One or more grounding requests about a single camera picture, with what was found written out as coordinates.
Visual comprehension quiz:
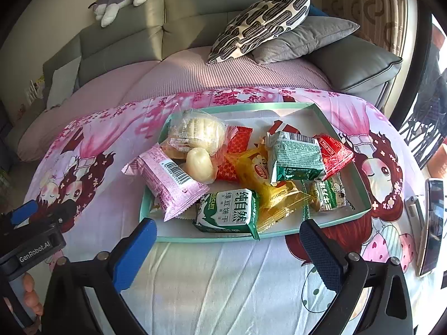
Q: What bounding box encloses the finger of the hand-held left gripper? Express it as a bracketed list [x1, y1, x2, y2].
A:
[37, 200, 77, 229]
[9, 199, 39, 226]

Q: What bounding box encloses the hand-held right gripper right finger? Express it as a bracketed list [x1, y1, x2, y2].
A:
[299, 218, 414, 335]

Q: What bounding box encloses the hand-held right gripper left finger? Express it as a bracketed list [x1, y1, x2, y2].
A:
[42, 217, 158, 335]

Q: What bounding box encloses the green round cake packet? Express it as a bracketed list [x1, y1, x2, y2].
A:
[302, 173, 348, 213]

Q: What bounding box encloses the golden clear snack packet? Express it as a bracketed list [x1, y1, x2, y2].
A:
[256, 178, 313, 233]

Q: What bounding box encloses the pink snack packet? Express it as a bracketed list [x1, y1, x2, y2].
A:
[122, 145, 210, 222]

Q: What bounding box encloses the dark green snack packet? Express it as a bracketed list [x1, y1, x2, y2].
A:
[263, 131, 327, 184]

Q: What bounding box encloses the dark red snack packet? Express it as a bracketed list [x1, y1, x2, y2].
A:
[312, 133, 355, 180]

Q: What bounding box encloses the green white biscuit packet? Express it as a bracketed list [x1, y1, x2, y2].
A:
[192, 188, 261, 241]

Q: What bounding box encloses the beige snack packet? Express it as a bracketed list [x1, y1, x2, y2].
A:
[159, 126, 196, 161]

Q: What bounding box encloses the red white striped snack packet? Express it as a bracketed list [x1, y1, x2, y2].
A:
[270, 119, 301, 136]

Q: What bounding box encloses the shiny red patterned snack packet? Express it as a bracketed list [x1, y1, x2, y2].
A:
[215, 126, 254, 182]

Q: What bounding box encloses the clear bag of white buns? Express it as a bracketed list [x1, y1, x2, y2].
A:
[168, 109, 231, 184]

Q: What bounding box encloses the mint green tray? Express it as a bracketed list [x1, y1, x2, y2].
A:
[139, 102, 372, 243]

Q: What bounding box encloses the person's left hand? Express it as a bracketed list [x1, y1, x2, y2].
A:
[22, 273, 44, 318]

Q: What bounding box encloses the pink printed blanket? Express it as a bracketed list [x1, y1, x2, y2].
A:
[24, 85, 447, 335]

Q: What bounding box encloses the smartphone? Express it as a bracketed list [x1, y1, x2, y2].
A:
[417, 178, 447, 278]

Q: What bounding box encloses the stack of books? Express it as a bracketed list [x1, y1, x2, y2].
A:
[24, 75, 46, 100]

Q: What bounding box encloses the white cushion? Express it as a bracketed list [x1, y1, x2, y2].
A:
[45, 56, 82, 109]

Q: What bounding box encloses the orange bucket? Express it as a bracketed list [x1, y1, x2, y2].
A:
[428, 143, 447, 178]

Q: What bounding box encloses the pink sofa cover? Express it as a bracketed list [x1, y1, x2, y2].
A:
[16, 56, 332, 163]

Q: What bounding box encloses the black folding rack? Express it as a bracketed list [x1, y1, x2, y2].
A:
[398, 17, 447, 168]

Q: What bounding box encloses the grey green sofa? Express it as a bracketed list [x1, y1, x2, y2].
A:
[16, 0, 404, 147]

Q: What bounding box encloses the grey pillow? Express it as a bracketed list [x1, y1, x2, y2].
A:
[251, 16, 361, 65]

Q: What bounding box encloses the black white patterned pillow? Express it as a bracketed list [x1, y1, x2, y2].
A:
[207, 0, 311, 64]

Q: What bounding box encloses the beige patterned curtain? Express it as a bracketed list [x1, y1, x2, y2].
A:
[321, 0, 413, 56]

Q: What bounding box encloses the black door frame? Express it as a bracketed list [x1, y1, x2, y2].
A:
[391, 0, 434, 119]

